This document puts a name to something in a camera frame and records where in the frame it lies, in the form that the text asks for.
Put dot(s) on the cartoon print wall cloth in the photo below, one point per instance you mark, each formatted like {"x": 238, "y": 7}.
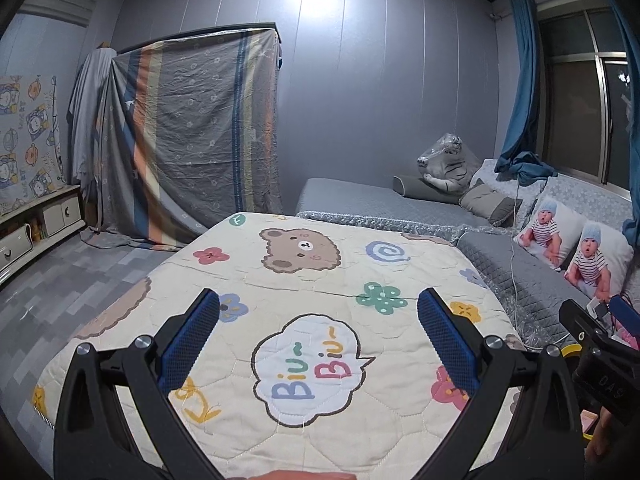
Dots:
{"x": 30, "y": 160}

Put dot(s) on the grey sofa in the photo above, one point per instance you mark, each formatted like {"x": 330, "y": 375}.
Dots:
{"x": 530, "y": 290}

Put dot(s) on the striped grey cloth cover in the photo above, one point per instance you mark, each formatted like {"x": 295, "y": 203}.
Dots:
{"x": 186, "y": 135}

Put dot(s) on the baby print pillow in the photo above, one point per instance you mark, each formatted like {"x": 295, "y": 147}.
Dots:
{"x": 552, "y": 232}
{"x": 600, "y": 262}

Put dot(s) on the grey bolster pillow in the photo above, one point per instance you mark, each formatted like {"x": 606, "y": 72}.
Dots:
{"x": 417, "y": 189}

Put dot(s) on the blue curtain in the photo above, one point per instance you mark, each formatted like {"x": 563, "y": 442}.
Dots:
{"x": 517, "y": 160}
{"x": 631, "y": 45}

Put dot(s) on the blue curtain left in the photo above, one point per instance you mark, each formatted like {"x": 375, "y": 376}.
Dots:
{"x": 517, "y": 160}

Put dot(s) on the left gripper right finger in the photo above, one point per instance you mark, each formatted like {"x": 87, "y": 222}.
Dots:
{"x": 544, "y": 437}

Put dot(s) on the window with metal frame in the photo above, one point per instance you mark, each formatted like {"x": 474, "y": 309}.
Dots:
{"x": 586, "y": 97}

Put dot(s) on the blue curtain right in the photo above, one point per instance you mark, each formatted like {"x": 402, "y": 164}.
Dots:
{"x": 631, "y": 45}

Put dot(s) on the right baby print pillow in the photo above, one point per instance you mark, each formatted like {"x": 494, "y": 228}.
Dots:
{"x": 600, "y": 262}

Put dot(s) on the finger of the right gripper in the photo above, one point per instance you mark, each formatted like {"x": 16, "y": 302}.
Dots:
{"x": 625, "y": 315}

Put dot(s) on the left baby print pillow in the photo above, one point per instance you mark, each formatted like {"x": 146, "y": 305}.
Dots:
{"x": 552, "y": 232}

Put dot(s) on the right hand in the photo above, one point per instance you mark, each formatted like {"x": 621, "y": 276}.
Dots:
{"x": 611, "y": 440}

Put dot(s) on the pink cloth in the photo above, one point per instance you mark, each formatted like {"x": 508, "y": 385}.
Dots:
{"x": 628, "y": 339}

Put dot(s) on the cream cartoon bear quilt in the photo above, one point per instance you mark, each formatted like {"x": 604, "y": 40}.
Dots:
{"x": 318, "y": 361}

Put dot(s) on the grey square cushion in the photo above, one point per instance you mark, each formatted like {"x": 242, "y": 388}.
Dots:
{"x": 489, "y": 204}

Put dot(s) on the grey tiger plush toy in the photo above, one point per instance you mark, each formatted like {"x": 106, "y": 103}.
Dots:
{"x": 448, "y": 165}

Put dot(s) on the white drawer cabinet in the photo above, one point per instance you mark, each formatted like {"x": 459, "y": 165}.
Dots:
{"x": 30, "y": 231}

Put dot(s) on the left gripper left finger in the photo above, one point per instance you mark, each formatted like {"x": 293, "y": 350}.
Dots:
{"x": 92, "y": 437}

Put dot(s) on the grey draped cloth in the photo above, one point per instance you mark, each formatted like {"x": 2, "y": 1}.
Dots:
{"x": 81, "y": 113}

